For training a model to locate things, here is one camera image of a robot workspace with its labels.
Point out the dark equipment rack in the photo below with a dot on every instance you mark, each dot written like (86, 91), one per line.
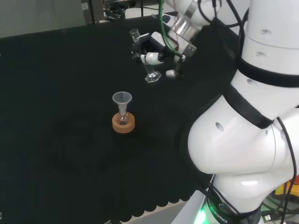
(112, 10)

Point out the black bench cloth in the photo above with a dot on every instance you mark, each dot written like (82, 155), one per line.
(70, 105)

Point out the clear graduated cylinder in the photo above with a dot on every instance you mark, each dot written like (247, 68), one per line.
(153, 75)

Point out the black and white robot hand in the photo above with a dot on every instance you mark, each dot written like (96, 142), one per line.
(153, 58)

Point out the pale board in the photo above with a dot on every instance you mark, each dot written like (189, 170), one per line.
(39, 16)

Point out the yellow stop button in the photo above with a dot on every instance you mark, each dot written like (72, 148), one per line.
(286, 190)

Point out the clear round-bottom flask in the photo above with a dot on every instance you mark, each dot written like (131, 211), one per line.
(122, 119)

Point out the clear plastic funnel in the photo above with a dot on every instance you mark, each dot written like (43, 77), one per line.
(122, 98)

